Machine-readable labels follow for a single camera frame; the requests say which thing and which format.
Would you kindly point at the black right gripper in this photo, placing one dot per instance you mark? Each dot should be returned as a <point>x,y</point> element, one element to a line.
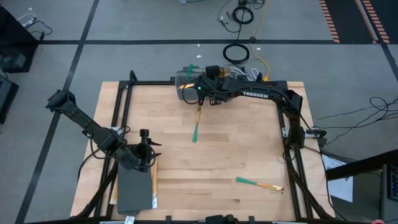
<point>214,90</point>

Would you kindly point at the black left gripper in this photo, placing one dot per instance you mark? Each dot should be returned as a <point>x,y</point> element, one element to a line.
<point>141,154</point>

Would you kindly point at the grey mesh cutlery basket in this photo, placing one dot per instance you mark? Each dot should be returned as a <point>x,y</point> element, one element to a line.
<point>182,77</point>

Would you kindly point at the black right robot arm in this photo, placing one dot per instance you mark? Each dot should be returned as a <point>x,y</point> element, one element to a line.
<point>255,94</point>

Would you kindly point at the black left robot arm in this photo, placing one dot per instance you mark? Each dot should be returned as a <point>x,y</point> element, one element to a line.
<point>90,127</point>

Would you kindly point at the dark grey power strip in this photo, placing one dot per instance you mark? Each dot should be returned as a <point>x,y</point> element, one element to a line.
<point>242,77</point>

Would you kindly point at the dark grey mat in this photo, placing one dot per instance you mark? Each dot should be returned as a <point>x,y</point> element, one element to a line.
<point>135,189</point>

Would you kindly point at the black power adapter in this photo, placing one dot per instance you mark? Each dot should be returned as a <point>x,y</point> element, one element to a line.
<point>259,77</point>

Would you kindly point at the white cloth tag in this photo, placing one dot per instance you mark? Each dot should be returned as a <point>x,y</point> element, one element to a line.
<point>154,202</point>

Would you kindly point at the white paper label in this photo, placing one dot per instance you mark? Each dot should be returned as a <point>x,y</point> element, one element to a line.
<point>129,220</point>

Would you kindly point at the black box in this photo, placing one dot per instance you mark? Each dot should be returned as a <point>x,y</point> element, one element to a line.
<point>6,99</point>

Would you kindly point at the white paper sheet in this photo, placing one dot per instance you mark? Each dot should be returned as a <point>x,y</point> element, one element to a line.
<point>340,189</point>

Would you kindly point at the black desk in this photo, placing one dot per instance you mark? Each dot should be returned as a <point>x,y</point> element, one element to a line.
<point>357,166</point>

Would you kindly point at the grey device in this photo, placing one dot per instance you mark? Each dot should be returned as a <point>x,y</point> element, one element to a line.
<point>14,60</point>

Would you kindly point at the black cabinet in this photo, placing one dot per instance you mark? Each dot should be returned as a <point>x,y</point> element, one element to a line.
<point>12,40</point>

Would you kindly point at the red round object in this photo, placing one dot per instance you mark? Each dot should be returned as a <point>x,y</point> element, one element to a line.
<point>378,222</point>

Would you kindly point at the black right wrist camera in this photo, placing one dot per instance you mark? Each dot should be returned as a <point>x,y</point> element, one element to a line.
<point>213,71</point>

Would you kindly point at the black metal table frame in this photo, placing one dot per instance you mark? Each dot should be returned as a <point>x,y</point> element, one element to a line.
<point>149,83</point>

